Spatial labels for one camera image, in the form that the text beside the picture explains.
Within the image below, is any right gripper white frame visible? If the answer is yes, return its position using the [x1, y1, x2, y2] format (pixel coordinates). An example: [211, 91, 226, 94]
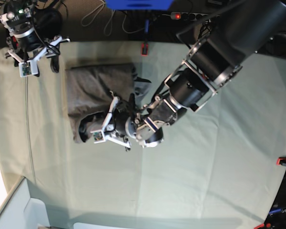
[5, 46, 60, 78]

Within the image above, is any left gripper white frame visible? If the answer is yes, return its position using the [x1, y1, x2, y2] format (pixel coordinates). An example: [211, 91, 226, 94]
[90, 91, 131, 151]

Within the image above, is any grey t-shirt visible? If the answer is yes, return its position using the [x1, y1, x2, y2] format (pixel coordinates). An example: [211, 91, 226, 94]
[65, 63, 152, 143]

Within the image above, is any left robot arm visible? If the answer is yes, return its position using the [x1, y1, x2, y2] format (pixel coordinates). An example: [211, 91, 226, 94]
[91, 0, 286, 150]

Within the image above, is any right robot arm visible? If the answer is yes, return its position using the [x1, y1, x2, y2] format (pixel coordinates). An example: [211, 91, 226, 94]
[0, 0, 69, 77]

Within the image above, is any blue box at top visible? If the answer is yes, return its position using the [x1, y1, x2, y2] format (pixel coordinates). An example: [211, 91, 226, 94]
[105, 0, 173, 10]

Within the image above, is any red clamp top centre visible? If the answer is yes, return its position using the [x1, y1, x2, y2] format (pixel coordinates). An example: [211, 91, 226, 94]
[141, 42, 148, 56]

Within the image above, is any red clamp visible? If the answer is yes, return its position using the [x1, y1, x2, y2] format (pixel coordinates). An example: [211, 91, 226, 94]
[141, 42, 148, 56]
[254, 223, 272, 229]

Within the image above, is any white bin bottom left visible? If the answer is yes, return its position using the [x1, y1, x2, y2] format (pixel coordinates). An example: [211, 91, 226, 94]
[0, 177, 51, 229]

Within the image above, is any black power strip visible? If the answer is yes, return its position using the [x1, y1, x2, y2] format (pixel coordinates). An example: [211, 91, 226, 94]
[168, 11, 208, 21]

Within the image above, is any red clamp bottom right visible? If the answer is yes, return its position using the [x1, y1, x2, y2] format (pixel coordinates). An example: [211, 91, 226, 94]
[254, 223, 272, 229]

